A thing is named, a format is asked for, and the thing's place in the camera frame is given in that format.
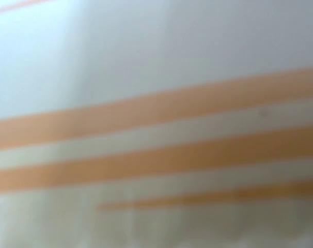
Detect wooden shoe cabinet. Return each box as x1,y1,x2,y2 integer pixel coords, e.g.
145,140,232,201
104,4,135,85
0,1,313,247

